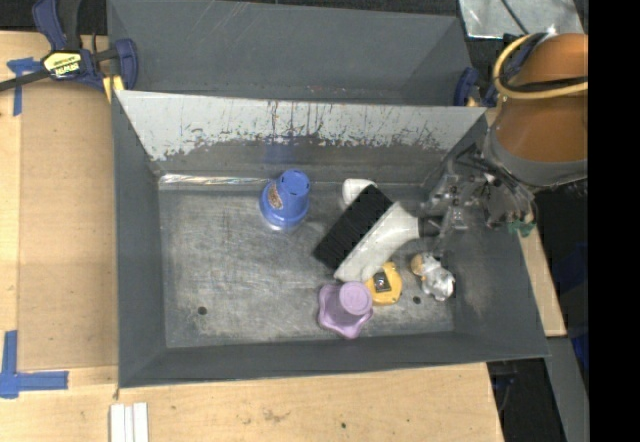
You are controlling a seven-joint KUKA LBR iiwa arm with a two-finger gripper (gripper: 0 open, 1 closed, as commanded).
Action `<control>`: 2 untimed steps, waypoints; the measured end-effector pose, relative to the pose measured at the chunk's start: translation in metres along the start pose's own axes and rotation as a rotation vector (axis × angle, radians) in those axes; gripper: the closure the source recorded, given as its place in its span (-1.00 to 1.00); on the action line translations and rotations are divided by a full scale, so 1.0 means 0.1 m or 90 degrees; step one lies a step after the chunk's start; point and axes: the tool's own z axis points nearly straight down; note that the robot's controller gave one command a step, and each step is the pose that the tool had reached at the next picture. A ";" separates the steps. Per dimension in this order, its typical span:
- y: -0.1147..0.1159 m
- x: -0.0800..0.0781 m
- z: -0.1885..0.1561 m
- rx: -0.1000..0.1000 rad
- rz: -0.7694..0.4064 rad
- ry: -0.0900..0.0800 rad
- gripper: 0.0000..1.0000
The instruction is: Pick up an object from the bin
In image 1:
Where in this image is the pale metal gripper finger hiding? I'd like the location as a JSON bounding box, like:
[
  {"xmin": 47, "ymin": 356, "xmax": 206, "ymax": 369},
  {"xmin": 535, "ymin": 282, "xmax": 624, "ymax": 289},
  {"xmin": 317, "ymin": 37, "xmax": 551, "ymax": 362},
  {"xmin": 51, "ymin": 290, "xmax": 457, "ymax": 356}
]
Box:
[
  {"xmin": 431, "ymin": 207, "xmax": 471, "ymax": 256},
  {"xmin": 419, "ymin": 178, "xmax": 454, "ymax": 219}
]

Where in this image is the white and yellow toy figure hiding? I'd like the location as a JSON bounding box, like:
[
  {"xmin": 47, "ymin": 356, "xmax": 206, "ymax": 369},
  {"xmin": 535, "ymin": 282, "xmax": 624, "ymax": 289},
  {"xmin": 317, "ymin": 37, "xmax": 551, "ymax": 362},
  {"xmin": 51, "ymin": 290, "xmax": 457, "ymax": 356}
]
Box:
[{"xmin": 409, "ymin": 251, "xmax": 457, "ymax": 303}]

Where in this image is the white brush with black bristles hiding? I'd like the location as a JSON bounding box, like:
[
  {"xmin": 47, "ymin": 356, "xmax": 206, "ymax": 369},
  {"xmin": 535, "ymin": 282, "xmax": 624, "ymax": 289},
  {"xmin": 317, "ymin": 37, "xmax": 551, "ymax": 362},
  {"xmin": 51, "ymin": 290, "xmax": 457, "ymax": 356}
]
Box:
[{"xmin": 311, "ymin": 177, "xmax": 444, "ymax": 284}]

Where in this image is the yellow tape measure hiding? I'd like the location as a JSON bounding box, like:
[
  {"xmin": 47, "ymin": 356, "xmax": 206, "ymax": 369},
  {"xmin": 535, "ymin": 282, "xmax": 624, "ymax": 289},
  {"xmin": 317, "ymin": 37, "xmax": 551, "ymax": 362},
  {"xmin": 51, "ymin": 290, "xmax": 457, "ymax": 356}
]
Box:
[{"xmin": 364, "ymin": 261, "xmax": 404, "ymax": 308}]

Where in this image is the purple plastic cup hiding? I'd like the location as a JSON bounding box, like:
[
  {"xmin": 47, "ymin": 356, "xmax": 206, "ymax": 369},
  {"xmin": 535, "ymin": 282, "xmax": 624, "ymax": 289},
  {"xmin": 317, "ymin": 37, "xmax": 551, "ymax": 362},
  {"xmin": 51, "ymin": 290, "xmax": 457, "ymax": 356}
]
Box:
[{"xmin": 317, "ymin": 279, "xmax": 376, "ymax": 341}]

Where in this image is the blue plastic cup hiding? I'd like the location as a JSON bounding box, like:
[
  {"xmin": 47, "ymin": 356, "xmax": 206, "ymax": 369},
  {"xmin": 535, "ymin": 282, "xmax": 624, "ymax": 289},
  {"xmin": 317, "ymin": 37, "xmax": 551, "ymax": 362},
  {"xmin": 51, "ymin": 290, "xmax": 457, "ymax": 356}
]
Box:
[{"xmin": 258, "ymin": 168, "xmax": 312, "ymax": 234}]

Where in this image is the grey metal bin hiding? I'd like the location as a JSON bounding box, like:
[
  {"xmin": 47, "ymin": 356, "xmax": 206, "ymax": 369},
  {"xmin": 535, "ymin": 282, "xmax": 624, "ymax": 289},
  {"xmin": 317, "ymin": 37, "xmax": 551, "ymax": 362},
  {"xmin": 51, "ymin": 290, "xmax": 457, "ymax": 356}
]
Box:
[{"xmin": 104, "ymin": 0, "xmax": 552, "ymax": 389}]

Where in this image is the brown cardboard board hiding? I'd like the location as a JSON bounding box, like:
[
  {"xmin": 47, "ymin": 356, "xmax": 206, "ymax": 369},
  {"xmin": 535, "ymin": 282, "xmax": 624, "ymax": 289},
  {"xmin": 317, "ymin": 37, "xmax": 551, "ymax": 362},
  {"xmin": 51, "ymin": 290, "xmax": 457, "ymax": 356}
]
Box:
[{"xmin": 17, "ymin": 79, "xmax": 121, "ymax": 374}]

